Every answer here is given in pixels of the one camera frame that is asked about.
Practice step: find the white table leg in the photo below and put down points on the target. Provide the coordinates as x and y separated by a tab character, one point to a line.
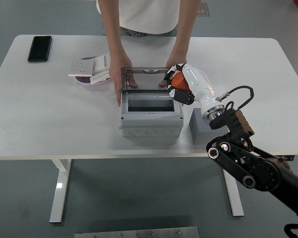
60	188
234	198

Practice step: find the white wall switch panel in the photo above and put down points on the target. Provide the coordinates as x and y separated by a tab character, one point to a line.
101	73

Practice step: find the purple shallow dish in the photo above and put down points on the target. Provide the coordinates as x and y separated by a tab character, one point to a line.
83	80

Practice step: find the person's right forearm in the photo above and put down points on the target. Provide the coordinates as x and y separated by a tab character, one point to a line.
114	32

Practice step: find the black smartphone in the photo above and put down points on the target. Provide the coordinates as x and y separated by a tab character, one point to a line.
39	49

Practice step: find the grey metal plate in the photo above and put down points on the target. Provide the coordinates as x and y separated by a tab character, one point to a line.
139	233

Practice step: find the grey plastic junction box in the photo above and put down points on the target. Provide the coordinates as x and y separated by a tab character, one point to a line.
151	124

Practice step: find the person's left forearm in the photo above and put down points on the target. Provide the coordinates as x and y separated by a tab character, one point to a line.
186	32

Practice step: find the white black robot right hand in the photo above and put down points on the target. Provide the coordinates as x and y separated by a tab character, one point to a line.
201	86

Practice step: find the person's left hand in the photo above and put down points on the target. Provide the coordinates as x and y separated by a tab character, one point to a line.
177	60

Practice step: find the white wall socket plate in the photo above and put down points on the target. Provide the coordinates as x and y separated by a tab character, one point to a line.
80	67

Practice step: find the person's right hand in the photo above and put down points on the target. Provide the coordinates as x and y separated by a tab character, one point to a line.
116	77

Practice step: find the orange cylindrical battery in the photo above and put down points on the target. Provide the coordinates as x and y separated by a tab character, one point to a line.
178	80

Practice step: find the grey block battery holder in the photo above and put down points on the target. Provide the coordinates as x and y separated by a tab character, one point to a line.
196	126

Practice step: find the black perforated bracket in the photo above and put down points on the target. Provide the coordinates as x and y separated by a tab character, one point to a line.
289	158

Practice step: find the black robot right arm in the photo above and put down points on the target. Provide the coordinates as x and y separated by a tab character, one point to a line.
263	171

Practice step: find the person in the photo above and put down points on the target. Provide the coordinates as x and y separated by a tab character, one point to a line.
149	15

